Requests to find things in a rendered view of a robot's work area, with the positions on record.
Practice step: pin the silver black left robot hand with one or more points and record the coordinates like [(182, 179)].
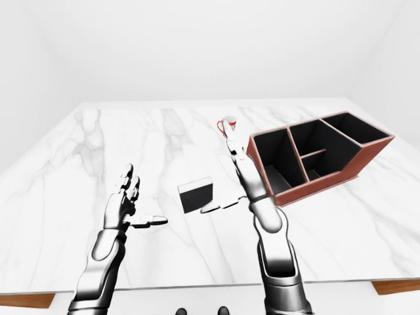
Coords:
[(115, 210)]

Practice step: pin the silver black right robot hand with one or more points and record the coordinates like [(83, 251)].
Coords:
[(247, 178)]

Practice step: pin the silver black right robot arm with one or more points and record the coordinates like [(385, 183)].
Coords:
[(279, 259)]

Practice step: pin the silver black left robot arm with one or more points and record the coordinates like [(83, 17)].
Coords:
[(98, 272)]

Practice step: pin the black book with white pages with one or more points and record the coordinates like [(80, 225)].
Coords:
[(196, 195)]

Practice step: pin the red-brown desk caddy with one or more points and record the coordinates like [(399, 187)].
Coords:
[(315, 157)]

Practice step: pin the small dark rounded shape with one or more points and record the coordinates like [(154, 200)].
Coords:
[(181, 311), (223, 310)]

